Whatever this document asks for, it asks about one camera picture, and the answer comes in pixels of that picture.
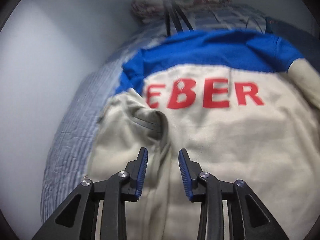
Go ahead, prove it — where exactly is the black tripod stand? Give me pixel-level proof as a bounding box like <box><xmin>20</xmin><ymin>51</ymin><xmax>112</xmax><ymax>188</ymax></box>
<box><xmin>162</xmin><ymin>0</ymin><xmax>193</xmax><ymax>37</ymax></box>

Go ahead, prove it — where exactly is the beige and blue jacket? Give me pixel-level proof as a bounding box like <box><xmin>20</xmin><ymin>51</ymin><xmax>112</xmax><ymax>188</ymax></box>
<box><xmin>87</xmin><ymin>30</ymin><xmax>319</xmax><ymax>239</ymax></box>

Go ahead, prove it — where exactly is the dark blue clothing pile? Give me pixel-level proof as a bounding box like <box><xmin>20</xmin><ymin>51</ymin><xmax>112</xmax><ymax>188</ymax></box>
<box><xmin>265</xmin><ymin>17</ymin><xmax>319</xmax><ymax>43</ymax></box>

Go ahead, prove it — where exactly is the striped blue white quilt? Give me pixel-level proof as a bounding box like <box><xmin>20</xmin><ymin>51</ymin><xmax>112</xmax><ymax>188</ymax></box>
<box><xmin>41</xmin><ymin>24</ymin><xmax>167</xmax><ymax>222</ymax></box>

